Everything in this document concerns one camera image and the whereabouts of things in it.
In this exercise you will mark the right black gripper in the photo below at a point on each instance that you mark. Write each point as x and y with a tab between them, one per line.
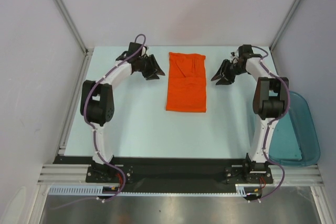
222	71

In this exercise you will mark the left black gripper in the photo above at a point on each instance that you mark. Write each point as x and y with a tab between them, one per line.
153	75

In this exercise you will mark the orange t-shirt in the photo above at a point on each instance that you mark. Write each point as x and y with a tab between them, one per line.
186	90

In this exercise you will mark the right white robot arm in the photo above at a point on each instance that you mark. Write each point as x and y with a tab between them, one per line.
271	102

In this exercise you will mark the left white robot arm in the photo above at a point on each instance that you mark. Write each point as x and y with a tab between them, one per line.
97	105

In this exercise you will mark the teal plastic bin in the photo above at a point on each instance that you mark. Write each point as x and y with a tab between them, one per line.
294	140

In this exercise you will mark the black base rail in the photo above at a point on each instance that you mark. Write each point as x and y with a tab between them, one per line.
173	175

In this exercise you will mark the white cable duct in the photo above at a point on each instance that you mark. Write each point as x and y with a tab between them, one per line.
239	190

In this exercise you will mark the left aluminium frame post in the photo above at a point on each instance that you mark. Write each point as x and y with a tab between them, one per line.
60	5

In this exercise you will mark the aluminium frame post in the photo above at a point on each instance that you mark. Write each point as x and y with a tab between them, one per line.
60	5
288	17

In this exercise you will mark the right aluminium frame post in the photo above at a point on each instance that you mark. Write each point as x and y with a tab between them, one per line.
288	17

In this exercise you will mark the aluminium front rail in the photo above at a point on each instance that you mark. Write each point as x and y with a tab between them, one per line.
63	174

